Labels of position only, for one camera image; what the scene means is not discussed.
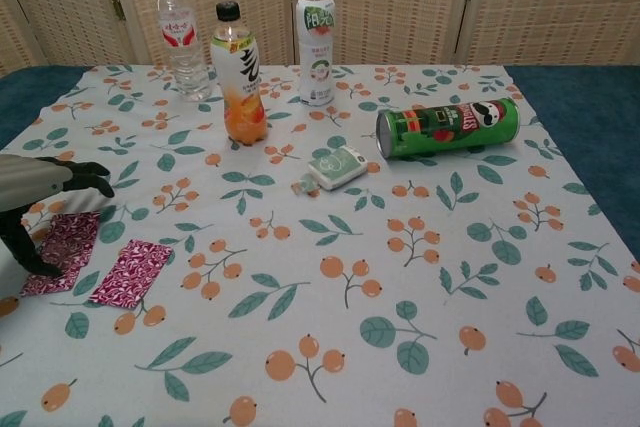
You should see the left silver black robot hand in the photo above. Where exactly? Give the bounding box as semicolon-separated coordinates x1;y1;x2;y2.
0;155;115;278

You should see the pink patterned packet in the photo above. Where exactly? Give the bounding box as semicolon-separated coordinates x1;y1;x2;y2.
20;211;101;297

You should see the red white patterned pouch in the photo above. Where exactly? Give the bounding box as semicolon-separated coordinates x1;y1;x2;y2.
88;240;174;307

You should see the clear water bottle white cap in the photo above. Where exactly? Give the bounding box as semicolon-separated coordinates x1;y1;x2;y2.
153;0;214;102

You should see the orange juice bottle black cap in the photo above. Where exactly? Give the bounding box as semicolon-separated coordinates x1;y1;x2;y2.
209;0;269;146

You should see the small wrapped candy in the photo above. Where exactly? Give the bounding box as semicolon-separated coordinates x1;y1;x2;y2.
291;172;321;200

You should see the small green white box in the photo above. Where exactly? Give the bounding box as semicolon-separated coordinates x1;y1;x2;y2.
307;144;370;192

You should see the white drink bottle yellow cap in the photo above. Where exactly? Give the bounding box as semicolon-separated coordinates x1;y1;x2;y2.
296;0;337;108

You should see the floral leaf fruit tablecloth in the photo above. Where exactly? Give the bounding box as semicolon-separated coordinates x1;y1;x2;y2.
0;64;640;427

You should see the woven bamboo folding screen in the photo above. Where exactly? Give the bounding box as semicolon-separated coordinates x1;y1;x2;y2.
0;0;640;77

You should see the green Pringles can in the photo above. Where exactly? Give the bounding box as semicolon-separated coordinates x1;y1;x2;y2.
375;96;521;162

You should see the teal blue table cover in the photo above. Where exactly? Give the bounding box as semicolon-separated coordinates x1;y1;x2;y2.
0;64;640;268

